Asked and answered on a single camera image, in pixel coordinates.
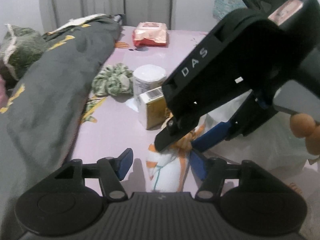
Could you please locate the right hand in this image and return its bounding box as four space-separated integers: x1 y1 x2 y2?
290 113 319 155

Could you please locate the dark green yellow-patterned duvet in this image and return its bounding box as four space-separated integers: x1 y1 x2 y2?
1 15 121 239

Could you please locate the orange white striped cloth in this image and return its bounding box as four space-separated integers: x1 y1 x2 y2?
146 115 206 192

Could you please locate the white round jar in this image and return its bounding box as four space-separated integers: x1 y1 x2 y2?
133 64 167 104

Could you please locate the white plastic bag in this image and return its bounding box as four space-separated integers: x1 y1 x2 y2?
199 89 320 181

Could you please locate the yellow white carton box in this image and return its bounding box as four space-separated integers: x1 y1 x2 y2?
137 87 168 130

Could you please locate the green white floral cloth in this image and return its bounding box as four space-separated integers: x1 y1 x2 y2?
81 63 133 124

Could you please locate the grey curtain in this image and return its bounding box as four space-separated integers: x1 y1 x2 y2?
39 0 173 31

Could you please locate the green speckled pillow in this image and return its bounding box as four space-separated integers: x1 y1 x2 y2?
1 24 49 81

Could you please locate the red white wipes pack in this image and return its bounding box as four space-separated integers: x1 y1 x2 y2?
132 22 168 47

